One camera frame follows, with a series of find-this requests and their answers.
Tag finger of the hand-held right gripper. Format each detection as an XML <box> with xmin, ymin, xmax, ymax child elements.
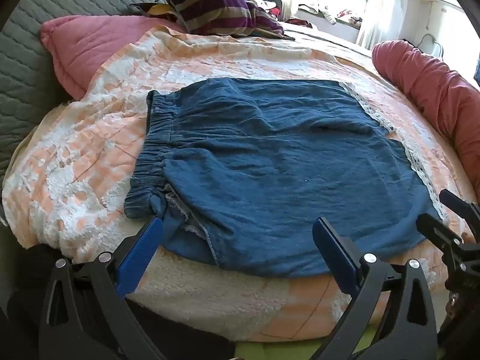
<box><xmin>439</xmin><ymin>188</ymin><xmax>480</xmax><ymax>230</ymax></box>
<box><xmin>415</xmin><ymin>213</ymin><xmax>474</xmax><ymax>271</ymax></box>

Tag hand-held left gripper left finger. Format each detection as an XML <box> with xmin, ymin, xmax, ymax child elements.
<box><xmin>37</xmin><ymin>215</ymin><xmax>166</xmax><ymax>360</ymax></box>

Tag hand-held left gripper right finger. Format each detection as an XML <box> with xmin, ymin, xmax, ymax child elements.
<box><xmin>312</xmin><ymin>217</ymin><xmax>439</xmax><ymax>360</ymax></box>

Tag blue denim pants lace hem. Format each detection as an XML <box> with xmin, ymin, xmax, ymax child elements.
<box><xmin>124</xmin><ymin>78</ymin><xmax>449</xmax><ymax>279</ymax></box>

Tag peach and white quilted blanket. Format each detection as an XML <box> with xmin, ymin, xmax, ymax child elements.
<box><xmin>2</xmin><ymin>26</ymin><xmax>473</xmax><ymax>342</ymax></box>

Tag red rolled blanket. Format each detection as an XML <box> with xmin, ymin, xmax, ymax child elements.
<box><xmin>371</xmin><ymin>39</ymin><xmax>480</xmax><ymax>211</ymax></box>

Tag person's green garment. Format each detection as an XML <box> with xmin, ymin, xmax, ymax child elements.
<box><xmin>230</xmin><ymin>320</ymin><xmax>377</xmax><ymax>360</ymax></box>

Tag white curtain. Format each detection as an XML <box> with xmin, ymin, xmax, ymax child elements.
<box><xmin>354</xmin><ymin>0</ymin><xmax>424</xmax><ymax>49</ymax></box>

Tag pink pillow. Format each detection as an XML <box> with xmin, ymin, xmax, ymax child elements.
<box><xmin>39</xmin><ymin>15</ymin><xmax>181</xmax><ymax>101</ymax></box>

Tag grey quilted cushion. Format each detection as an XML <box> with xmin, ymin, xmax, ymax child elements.
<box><xmin>0</xmin><ymin>0</ymin><xmax>209</xmax><ymax>184</ymax></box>

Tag clothes on windowsill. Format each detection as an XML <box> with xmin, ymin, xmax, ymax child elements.
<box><xmin>298</xmin><ymin>3</ymin><xmax>364</xmax><ymax>28</ymax></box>

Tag purple striped cloth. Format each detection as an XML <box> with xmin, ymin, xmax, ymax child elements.
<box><xmin>129</xmin><ymin>0</ymin><xmax>297</xmax><ymax>42</ymax></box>

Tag pile of colourful clothes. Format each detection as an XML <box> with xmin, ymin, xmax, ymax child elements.
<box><xmin>215</xmin><ymin>0</ymin><xmax>314</xmax><ymax>29</ymax></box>

